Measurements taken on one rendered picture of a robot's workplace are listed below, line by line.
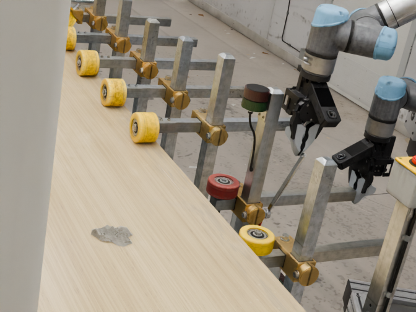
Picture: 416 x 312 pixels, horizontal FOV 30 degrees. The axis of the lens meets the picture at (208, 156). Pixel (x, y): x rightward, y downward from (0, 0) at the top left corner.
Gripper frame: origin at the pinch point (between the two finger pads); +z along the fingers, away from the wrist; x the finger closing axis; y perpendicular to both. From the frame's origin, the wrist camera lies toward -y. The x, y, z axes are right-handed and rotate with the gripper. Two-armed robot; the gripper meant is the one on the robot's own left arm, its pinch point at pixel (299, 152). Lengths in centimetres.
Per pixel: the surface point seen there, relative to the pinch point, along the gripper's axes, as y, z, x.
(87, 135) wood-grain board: 37, 13, 40
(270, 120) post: 3.3, -7.0, 8.4
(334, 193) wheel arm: 7.1, 16.4, -20.2
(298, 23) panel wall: 365, 77, -242
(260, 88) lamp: 4.6, -14.4, 12.3
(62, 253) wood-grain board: -17, 12, 62
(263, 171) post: 2.9, 6.7, 6.9
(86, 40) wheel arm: 107, 11, 19
